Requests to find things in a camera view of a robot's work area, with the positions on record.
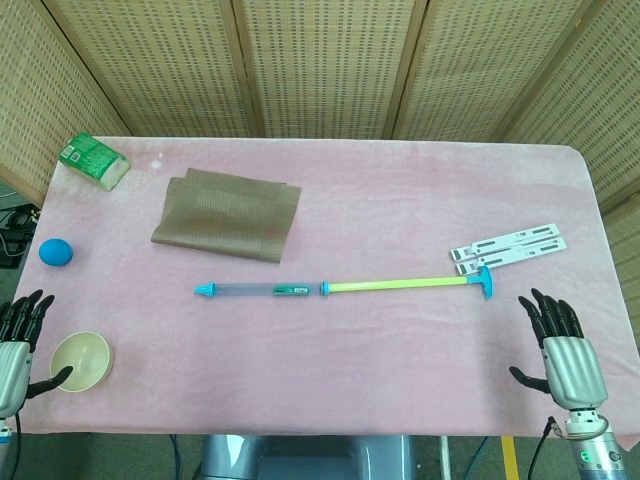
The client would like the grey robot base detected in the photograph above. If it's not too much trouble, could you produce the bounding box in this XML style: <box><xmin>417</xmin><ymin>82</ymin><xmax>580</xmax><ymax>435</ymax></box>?
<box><xmin>197</xmin><ymin>433</ymin><xmax>416</xmax><ymax>480</ymax></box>

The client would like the green tissue pack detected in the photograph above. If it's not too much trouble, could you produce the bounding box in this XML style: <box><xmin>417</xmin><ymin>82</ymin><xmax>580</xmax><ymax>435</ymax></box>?
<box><xmin>58</xmin><ymin>131</ymin><xmax>132</xmax><ymax>192</ymax></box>

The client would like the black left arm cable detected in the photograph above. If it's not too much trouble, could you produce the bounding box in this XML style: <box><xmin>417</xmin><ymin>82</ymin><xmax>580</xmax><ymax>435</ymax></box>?
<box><xmin>12</xmin><ymin>413</ymin><xmax>23</xmax><ymax>480</ymax></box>

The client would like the bamboo folding screen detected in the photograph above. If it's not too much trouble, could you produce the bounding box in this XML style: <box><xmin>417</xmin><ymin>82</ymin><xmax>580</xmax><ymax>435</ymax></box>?
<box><xmin>0</xmin><ymin>0</ymin><xmax>640</xmax><ymax>351</ymax></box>

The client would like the white folding stand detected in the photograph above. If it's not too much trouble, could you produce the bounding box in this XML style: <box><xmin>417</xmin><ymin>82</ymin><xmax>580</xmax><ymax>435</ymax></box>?
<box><xmin>448</xmin><ymin>222</ymin><xmax>568</xmax><ymax>276</ymax></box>

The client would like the blue floor cable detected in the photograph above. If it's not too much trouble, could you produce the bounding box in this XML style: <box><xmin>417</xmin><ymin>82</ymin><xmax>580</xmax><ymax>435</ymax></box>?
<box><xmin>472</xmin><ymin>435</ymin><xmax>490</xmax><ymax>480</ymax></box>
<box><xmin>168</xmin><ymin>433</ymin><xmax>183</xmax><ymax>480</ymax></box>

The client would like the beige bowl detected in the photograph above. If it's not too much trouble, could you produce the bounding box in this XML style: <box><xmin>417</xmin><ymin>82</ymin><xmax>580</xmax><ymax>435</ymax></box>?
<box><xmin>49</xmin><ymin>330</ymin><xmax>114</xmax><ymax>394</ymax></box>

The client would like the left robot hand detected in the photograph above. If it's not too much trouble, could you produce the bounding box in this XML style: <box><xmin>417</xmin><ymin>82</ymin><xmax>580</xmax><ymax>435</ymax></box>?
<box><xmin>0</xmin><ymin>288</ymin><xmax>74</xmax><ymax>421</ymax></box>

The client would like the blue ball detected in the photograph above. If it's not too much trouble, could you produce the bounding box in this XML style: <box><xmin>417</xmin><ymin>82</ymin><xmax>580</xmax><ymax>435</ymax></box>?
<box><xmin>39</xmin><ymin>238</ymin><xmax>76</xmax><ymax>270</ymax></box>

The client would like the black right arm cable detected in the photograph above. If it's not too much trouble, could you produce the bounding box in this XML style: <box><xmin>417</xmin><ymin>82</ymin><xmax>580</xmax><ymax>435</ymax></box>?
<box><xmin>528</xmin><ymin>416</ymin><xmax>557</xmax><ymax>480</ymax></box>

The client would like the brown folded cloth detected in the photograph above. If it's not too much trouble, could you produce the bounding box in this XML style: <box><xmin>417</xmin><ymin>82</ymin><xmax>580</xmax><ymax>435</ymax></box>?
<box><xmin>150</xmin><ymin>167</ymin><xmax>303</xmax><ymax>265</ymax></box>

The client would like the light green rod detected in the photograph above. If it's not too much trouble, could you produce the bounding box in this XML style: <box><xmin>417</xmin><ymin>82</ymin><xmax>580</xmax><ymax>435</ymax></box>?
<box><xmin>327</xmin><ymin>265</ymin><xmax>496</xmax><ymax>301</ymax></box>

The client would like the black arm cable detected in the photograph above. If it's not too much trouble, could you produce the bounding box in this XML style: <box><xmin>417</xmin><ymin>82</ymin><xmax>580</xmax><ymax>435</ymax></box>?
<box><xmin>528</xmin><ymin>416</ymin><xmax>557</xmax><ymax>480</ymax></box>
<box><xmin>12</xmin><ymin>413</ymin><xmax>23</xmax><ymax>480</ymax></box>

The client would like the pink tablecloth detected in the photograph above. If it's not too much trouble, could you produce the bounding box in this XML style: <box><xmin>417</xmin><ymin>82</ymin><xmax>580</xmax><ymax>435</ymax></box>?
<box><xmin>0</xmin><ymin>135</ymin><xmax>640</xmax><ymax>454</ymax></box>

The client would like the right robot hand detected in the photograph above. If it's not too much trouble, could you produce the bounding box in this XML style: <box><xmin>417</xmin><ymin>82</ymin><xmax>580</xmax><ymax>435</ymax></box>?
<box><xmin>508</xmin><ymin>288</ymin><xmax>610</xmax><ymax>412</ymax></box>

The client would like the black floor equipment with cables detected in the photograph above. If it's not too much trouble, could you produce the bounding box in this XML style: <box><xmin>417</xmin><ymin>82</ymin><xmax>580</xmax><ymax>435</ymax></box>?
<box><xmin>0</xmin><ymin>202</ymin><xmax>41</xmax><ymax>269</ymax></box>

